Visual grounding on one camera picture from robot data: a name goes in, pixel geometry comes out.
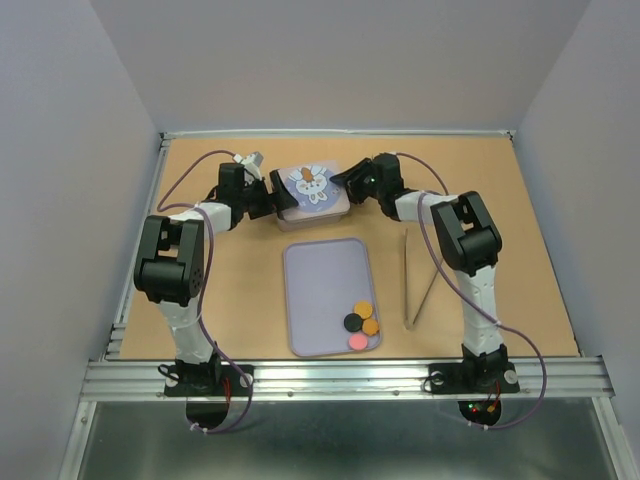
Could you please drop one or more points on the brown scalloped cookie right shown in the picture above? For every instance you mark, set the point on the brown scalloped cookie right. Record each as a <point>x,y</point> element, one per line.
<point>370,327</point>

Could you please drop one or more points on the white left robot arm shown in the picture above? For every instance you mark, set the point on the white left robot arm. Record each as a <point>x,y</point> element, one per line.
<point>174,261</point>

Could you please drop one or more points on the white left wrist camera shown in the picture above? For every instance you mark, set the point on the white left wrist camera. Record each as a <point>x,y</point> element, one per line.
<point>251,164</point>

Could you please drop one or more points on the square cookie tin with cups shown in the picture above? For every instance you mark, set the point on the square cookie tin with cups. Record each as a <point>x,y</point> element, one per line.
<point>305,224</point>

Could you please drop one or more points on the black sandwich cookie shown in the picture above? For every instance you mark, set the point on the black sandwich cookie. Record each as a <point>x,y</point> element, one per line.
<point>353,322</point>

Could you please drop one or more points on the silver tin lid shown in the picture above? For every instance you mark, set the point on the silver tin lid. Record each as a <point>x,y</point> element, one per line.
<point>317,197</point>

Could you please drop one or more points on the metal tongs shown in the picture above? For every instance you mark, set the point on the metal tongs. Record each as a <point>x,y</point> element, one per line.
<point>418,273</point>

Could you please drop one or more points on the aluminium mounting rail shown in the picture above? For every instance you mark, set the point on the aluminium mounting rail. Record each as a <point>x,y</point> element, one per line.
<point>344,379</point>

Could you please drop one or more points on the circuit board with leds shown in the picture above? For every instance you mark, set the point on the circuit board with leds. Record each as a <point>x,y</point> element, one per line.
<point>481,412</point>

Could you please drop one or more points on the lavender plastic tray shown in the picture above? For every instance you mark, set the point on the lavender plastic tray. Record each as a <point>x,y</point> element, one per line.
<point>324,280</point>

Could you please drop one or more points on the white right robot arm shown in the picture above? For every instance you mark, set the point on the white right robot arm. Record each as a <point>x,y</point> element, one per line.
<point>468,243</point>

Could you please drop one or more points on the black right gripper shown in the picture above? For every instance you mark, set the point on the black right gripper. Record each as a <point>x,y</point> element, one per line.
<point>351,177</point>

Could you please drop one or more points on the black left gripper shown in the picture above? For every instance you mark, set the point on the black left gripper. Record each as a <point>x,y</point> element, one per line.
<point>280,200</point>

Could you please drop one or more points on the pink round cookie lower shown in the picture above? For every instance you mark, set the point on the pink round cookie lower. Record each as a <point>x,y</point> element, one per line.
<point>358,341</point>

